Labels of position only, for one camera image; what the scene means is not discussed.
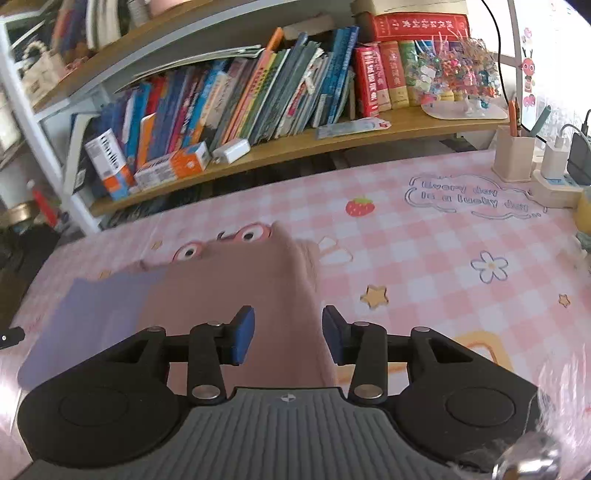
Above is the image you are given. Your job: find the long white orange box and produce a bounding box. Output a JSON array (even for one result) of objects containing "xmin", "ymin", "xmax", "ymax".
[{"xmin": 134, "ymin": 141, "xmax": 212, "ymax": 192}]

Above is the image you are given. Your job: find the white plugged charger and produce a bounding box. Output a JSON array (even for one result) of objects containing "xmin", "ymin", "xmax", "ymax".
[{"xmin": 541, "ymin": 134, "xmax": 570, "ymax": 180}]

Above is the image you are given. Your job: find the beige woven bag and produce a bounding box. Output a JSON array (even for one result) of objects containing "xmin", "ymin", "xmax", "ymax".
[{"xmin": 21, "ymin": 41, "xmax": 65, "ymax": 102}]

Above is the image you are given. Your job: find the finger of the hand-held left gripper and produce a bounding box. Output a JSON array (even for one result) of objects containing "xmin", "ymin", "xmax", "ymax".
[{"xmin": 0, "ymin": 327, "xmax": 26, "ymax": 349}]

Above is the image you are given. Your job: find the red bottle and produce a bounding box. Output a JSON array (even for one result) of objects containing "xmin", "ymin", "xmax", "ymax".
[{"xmin": 27, "ymin": 180, "xmax": 58, "ymax": 227}]

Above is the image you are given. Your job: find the green pen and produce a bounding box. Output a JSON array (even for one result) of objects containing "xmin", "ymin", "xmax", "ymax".
[{"xmin": 529, "ymin": 105, "xmax": 552, "ymax": 138}]

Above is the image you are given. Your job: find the clear plastic film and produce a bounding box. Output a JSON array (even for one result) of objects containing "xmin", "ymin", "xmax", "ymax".
[{"xmin": 489, "ymin": 369, "xmax": 591, "ymax": 480}]

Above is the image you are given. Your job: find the row of blurred books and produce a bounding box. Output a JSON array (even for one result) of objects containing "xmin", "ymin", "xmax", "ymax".
[{"xmin": 51, "ymin": 0, "xmax": 148, "ymax": 56}]

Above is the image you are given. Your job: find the white charger block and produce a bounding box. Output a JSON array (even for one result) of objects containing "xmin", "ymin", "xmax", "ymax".
[{"xmin": 211, "ymin": 137, "xmax": 251, "ymax": 164}]

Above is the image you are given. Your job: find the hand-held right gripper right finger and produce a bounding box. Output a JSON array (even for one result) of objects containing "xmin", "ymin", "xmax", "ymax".
[{"xmin": 322, "ymin": 305, "xmax": 467, "ymax": 407}]

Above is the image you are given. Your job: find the wooden bookshelf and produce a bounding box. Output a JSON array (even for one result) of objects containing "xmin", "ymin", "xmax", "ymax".
[{"xmin": 0, "ymin": 0, "xmax": 518, "ymax": 232}]

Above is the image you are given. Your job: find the flat blue packet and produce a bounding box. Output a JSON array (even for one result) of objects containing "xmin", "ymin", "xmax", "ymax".
[{"xmin": 316, "ymin": 117, "xmax": 392, "ymax": 140}]

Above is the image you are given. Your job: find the white orange blue box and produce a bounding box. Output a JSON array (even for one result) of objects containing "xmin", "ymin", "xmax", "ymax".
[{"xmin": 84, "ymin": 129, "xmax": 137, "ymax": 201}]

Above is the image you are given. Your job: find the row of colourful books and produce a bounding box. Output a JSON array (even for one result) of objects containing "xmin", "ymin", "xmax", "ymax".
[{"xmin": 69, "ymin": 0, "xmax": 472, "ymax": 197}]

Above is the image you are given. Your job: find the pink checkered tablecloth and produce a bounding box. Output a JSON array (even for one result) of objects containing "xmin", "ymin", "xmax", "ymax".
[{"xmin": 0, "ymin": 150, "xmax": 591, "ymax": 480}]

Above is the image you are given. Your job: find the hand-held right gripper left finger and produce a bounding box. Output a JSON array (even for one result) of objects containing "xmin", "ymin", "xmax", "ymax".
[{"xmin": 108, "ymin": 305, "xmax": 256, "ymax": 407}]

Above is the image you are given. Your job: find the dark grey power adapter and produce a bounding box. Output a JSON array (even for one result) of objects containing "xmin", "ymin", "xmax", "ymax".
[{"xmin": 567, "ymin": 131, "xmax": 591, "ymax": 185}]

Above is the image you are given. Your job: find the white power strip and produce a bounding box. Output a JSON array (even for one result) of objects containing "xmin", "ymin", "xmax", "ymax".
[{"xmin": 531, "ymin": 168, "xmax": 585, "ymax": 208}]

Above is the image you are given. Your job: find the pink and lavender sweater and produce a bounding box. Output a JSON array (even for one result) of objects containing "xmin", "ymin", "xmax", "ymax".
[{"xmin": 17, "ymin": 222, "xmax": 340, "ymax": 398}]

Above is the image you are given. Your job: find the black cable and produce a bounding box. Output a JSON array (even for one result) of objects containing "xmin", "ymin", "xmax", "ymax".
[{"xmin": 480, "ymin": 0, "xmax": 515, "ymax": 109}]

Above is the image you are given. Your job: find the beige pen holder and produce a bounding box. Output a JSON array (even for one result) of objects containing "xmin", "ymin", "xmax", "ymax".
[{"xmin": 492, "ymin": 124, "xmax": 536, "ymax": 182}]

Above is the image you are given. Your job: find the wall sticker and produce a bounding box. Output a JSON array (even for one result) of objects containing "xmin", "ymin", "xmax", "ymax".
[{"xmin": 519, "ymin": 28, "xmax": 539, "ymax": 109}]

